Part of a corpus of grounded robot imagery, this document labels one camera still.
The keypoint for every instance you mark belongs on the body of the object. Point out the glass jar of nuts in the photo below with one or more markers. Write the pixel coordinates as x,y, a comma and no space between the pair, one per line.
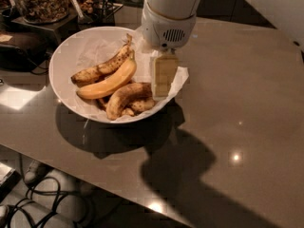
42,11

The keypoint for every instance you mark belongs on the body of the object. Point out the small brown bottom banana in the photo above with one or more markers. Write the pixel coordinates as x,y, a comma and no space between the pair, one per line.
134,108

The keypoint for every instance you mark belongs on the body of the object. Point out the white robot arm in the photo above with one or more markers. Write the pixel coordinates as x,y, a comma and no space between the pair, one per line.
174,9

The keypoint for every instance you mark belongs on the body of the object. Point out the yellow banana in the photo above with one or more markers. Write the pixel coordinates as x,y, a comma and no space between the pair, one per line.
109,85

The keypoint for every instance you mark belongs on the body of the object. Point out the white ceramic bowl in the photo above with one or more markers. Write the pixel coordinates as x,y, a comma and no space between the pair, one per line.
63,79

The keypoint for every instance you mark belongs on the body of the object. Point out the white paper bowl liner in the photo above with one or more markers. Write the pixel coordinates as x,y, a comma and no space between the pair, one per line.
127,80

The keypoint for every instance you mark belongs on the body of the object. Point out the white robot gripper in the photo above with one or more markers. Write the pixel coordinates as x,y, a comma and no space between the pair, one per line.
165,32

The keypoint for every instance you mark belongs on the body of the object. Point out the spotted brown top banana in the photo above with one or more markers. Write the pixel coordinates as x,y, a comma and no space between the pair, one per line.
94,73

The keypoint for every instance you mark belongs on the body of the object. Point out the white shoe on floor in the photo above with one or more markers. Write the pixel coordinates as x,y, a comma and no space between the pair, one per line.
36,171

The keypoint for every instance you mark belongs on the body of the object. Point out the black device on counter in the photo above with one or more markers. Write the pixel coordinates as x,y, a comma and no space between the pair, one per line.
22,59

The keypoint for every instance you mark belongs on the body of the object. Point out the black wire holder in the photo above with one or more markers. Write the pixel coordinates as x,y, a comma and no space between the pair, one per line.
107,8

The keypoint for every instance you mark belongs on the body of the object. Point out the brown spotted front banana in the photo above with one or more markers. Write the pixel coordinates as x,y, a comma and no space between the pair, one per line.
124,96

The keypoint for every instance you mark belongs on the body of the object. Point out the dark wooden tray stand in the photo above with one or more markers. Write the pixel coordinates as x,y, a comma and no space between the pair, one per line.
54,34

